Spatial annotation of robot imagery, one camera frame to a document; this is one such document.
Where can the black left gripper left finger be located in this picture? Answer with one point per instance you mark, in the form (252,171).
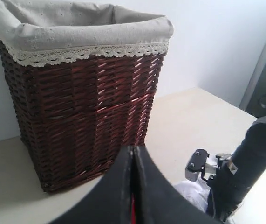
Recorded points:
(109,202)

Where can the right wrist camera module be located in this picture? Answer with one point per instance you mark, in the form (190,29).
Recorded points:
(203,164)

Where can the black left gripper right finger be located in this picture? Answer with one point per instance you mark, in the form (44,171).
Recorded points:
(156,201)

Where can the grey door frame post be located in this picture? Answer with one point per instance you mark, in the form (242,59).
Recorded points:
(254,79)

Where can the dark brown wicker basket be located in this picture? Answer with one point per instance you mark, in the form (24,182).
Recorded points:
(74,117)

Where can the white t-shirt red lettering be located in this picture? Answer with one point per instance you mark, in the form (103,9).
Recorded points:
(195,192)

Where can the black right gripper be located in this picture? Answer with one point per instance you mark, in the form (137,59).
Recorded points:
(222,202)

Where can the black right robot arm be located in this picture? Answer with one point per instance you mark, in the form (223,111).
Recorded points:
(235,177)

